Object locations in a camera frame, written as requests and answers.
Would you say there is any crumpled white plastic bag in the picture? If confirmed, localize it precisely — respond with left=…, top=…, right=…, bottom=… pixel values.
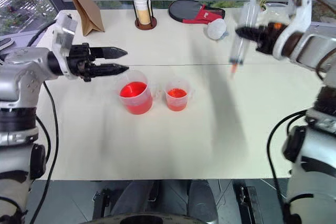
left=207, top=18, right=229, bottom=41

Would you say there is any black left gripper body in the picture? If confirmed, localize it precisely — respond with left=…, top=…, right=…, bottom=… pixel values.
left=66, top=42, right=97, bottom=83

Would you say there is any dark grey rounded shape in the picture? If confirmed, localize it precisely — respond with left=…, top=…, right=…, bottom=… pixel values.
left=187, top=179, right=219, bottom=224

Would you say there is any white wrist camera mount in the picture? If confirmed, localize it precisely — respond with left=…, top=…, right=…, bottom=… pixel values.
left=272, top=0, right=313, bottom=60
left=51, top=13, right=79, bottom=80

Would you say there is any small clear measuring cup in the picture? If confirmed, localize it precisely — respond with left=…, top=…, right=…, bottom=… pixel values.
left=163, top=78, right=196, bottom=113

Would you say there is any brown paper bag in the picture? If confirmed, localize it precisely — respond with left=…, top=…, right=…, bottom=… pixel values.
left=59, top=0, right=106, bottom=37

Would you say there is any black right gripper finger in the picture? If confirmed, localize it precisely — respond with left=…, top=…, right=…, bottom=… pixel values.
left=242, top=34, right=264, bottom=44
left=235, top=25, right=264, bottom=38

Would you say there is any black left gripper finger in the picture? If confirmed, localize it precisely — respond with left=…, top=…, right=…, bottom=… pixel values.
left=89, top=46, right=129, bottom=61
left=91, top=63, right=130, bottom=78

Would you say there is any black white flat object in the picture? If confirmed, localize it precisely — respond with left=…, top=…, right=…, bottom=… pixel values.
left=0, top=37, right=14, bottom=50

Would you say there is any clear plastic syringe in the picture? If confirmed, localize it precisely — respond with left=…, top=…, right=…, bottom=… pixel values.
left=229, top=0, right=259, bottom=79

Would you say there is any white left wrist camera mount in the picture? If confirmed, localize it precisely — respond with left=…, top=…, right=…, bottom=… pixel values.
left=51, top=13, right=79, bottom=80

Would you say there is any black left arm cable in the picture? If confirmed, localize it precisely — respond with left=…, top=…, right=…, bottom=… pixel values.
left=27, top=19, right=60, bottom=224

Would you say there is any cup stack in black holder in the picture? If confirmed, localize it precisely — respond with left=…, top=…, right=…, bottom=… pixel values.
left=130, top=0, right=158, bottom=30

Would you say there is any black metal bracket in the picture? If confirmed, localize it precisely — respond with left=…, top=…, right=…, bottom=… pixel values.
left=233, top=180, right=257, bottom=224
left=92, top=188, right=111, bottom=220

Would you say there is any large clear measuring cup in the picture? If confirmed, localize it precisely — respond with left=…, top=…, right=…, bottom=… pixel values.
left=115, top=69, right=161, bottom=115

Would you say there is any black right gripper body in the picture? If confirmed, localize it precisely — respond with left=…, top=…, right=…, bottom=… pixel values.
left=255, top=22, right=290, bottom=55

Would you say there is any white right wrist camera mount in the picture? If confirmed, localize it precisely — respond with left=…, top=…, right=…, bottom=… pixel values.
left=272, top=0, right=313, bottom=60

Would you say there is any white paper cup stack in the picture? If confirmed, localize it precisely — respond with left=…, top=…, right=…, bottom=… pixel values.
left=131, top=0, right=151, bottom=25

